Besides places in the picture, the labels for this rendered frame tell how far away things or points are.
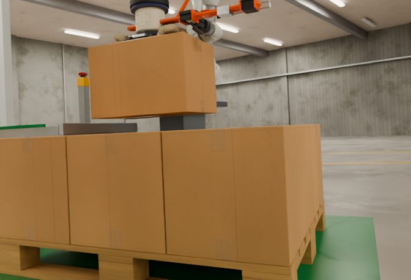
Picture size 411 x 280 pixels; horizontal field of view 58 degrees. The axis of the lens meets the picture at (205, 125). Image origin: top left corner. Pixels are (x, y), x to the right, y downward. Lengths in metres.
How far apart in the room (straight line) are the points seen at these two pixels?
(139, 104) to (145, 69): 0.18
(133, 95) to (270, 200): 1.12
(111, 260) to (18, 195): 0.48
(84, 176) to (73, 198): 0.10
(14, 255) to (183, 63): 1.11
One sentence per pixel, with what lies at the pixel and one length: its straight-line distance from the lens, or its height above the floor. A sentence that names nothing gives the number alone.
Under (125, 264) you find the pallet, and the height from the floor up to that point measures 0.10.
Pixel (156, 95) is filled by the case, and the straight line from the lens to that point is 1.91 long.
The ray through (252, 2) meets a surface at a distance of 1.96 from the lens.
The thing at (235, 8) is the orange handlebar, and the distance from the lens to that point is 1.99.
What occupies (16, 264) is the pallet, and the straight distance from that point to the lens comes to 1.72.
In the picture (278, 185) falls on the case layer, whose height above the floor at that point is 0.37.
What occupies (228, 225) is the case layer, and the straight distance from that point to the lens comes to 1.15.
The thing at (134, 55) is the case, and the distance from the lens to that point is 2.01.
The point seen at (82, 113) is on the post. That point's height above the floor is 0.71.
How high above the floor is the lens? 0.54
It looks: 1 degrees up
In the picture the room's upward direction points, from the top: 3 degrees counter-clockwise
